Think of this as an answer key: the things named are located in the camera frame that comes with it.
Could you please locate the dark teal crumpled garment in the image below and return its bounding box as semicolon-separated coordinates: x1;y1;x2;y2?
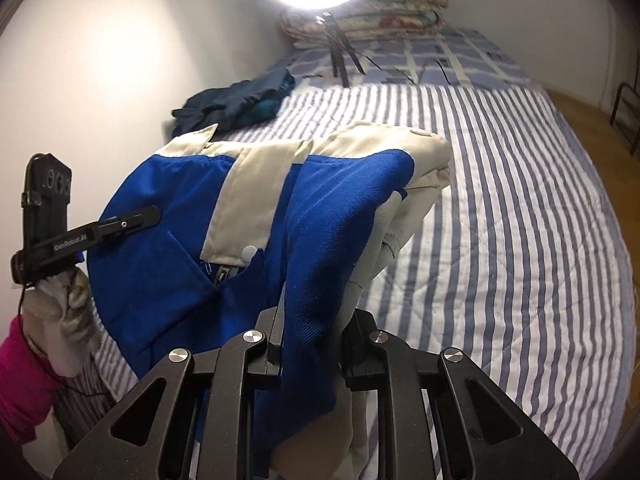
171;68;295;138

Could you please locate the blue checked bed sheet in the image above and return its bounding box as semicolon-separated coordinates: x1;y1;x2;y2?
264;24;534;94

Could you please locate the blue and cream jacket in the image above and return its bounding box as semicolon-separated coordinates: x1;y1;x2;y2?
88;122;452;479

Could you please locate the blue white striped quilt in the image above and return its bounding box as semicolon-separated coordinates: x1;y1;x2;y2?
54;81;639;470

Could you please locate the left hand beige knit glove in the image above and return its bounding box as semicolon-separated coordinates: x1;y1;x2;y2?
22;266;101;378

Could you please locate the pink left sleeve forearm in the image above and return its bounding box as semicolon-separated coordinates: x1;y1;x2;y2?
0;315;63;448

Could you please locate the black clothes rack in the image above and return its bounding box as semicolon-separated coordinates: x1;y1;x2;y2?
608;82;640;156

